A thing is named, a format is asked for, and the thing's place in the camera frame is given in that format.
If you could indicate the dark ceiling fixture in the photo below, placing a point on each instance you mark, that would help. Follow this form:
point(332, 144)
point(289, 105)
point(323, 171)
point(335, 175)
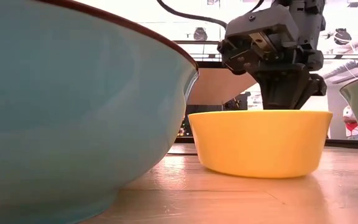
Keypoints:
point(200, 34)

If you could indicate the person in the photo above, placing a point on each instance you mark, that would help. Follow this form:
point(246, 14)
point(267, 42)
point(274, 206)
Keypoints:
point(351, 126)

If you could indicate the yellow mini bowl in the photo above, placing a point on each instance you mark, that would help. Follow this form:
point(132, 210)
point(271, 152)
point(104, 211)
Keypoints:
point(259, 143)

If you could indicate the black aluminium table frame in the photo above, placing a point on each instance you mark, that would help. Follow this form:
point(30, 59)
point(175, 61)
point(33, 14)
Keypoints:
point(346, 143)

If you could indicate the wooden shelf with black frame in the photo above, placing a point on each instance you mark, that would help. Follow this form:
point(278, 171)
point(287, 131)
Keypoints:
point(216, 87)

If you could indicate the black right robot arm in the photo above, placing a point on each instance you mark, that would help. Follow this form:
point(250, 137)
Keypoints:
point(309, 15)

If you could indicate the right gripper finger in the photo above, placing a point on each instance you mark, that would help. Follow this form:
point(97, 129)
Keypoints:
point(281, 90)
point(318, 87)

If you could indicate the dark background equipment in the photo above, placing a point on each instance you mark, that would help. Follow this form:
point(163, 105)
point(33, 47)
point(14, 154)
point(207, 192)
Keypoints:
point(238, 102)

